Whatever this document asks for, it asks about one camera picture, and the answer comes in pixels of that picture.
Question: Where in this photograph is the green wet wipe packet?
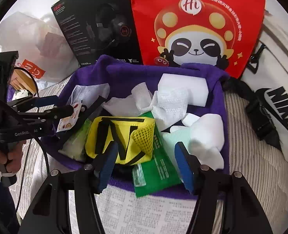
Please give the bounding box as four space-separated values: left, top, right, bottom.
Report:
132 111 182 198

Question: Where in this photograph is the yellow mesh pouch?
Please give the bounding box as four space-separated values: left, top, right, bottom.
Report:
85 116 156 166

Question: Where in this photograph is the green tissue pack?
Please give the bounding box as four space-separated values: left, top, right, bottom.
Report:
58 119 92 162

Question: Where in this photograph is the white mesh drawstring pouch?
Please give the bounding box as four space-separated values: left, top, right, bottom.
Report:
66 83 110 108

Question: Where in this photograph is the white paper towel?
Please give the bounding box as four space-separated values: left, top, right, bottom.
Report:
102 82 188 131

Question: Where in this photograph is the white sponge block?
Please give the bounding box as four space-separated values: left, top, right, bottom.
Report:
158 74 209 107

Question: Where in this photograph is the person's left hand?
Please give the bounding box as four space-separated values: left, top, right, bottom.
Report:
0 141 26 173

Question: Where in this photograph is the white Miniso plastic bag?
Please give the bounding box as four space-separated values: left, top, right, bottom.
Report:
0 11 79 88

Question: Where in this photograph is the newspaper sheet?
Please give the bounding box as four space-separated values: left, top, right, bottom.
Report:
68 183 224 234

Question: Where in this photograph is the purple towel tray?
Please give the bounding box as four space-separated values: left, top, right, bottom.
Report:
41 55 229 200

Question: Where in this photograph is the striped quilt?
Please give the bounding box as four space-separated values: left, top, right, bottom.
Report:
8 76 288 234

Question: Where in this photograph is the black headset box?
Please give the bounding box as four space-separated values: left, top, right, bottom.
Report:
51 0 142 66

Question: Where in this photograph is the white Nike waist bag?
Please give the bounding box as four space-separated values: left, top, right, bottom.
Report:
223 13 288 162

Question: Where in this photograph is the red panda paper bag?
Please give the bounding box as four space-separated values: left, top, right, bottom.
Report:
131 0 265 78

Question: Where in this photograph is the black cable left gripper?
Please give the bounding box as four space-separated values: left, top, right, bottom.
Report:
12 66 50 215

